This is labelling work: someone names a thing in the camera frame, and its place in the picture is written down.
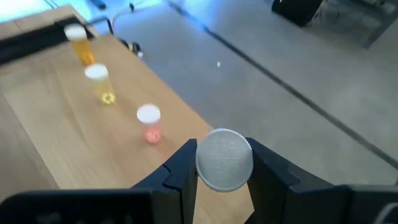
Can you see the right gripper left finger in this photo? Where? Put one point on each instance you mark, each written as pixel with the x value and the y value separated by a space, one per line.
pixel 177 186

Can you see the small white disc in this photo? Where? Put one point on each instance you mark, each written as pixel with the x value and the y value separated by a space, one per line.
pixel 140 55

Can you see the black crate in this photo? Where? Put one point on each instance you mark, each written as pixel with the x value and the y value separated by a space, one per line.
pixel 297 11

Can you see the black aluminium table frame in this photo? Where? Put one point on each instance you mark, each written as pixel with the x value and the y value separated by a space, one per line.
pixel 31 42

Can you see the pink medicine bottle white cap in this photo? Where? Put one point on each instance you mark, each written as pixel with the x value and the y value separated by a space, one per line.
pixel 149 121
pixel 224 160

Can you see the grey metal rack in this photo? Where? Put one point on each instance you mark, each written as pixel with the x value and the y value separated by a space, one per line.
pixel 363 21

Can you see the black flat bar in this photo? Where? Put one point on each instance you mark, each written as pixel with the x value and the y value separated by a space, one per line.
pixel 98 4

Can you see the vials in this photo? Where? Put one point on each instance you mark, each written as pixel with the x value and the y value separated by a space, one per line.
pixel 99 81

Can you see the wooden shelf black metal legs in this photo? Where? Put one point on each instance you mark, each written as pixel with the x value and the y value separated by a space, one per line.
pixel 62 140

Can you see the orange medicine bottle white cap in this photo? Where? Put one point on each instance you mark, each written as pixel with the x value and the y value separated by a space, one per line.
pixel 82 51

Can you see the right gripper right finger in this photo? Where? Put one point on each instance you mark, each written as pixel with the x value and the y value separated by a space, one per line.
pixel 280 193

